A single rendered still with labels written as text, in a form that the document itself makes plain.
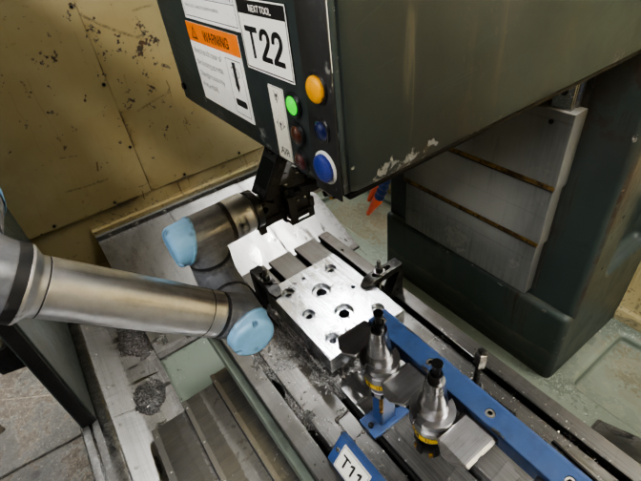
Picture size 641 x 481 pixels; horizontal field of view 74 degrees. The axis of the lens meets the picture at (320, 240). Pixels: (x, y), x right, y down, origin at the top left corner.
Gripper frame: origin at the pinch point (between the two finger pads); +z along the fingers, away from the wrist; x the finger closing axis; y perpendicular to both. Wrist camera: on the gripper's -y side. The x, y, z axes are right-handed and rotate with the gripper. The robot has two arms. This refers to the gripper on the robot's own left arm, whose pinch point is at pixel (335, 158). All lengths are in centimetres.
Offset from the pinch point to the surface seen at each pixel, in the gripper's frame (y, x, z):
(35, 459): 137, -94, -114
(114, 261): 58, -89, -46
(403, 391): 17.5, 36.8, -17.9
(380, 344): 11.5, 31.7, -17.5
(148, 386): 72, -39, -54
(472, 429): 18, 47, -15
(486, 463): 50, 45, -3
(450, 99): -21.9, 32.5, -6.6
